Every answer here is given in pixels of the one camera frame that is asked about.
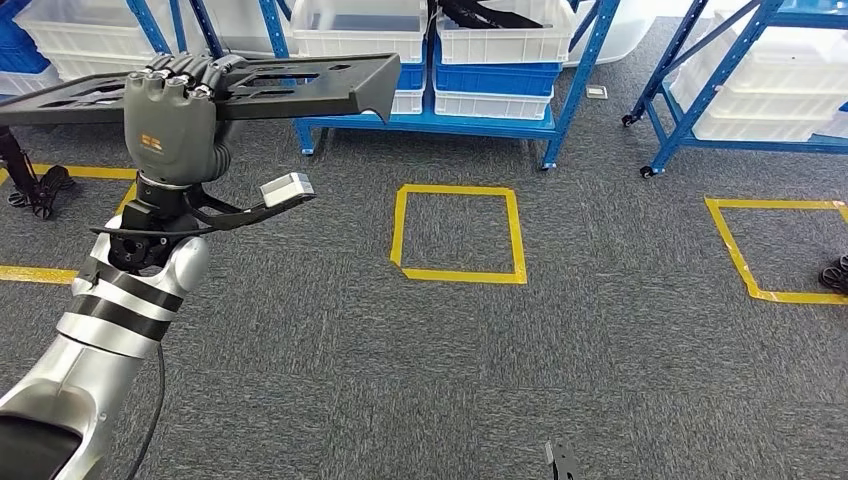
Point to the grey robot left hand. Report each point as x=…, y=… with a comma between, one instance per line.
x=166, y=132

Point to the black plastic plate part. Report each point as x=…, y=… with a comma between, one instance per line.
x=318, y=99

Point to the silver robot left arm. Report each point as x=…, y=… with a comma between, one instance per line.
x=119, y=311

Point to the blue metal shelf rack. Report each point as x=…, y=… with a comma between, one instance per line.
x=424, y=124
x=689, y=112
x=149, y=26

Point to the black humanoid robot leg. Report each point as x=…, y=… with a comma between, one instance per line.
x=16, y=166

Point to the yellow floor tape square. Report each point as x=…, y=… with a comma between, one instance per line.
x=40, y=274
x=775, y=203
x=457, y=275

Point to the grey floor outlet plate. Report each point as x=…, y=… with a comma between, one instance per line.
x=596, y=92

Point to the white car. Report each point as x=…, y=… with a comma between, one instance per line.
x=623, y=33

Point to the black robot right foot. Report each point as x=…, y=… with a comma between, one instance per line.
x=563, y=464

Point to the black humanoid robot foot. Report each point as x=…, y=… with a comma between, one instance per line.
x=836, y=275

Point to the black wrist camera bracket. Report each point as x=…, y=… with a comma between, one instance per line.
x=232, y=215

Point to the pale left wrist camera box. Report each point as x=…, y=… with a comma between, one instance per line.
x=288, y=189

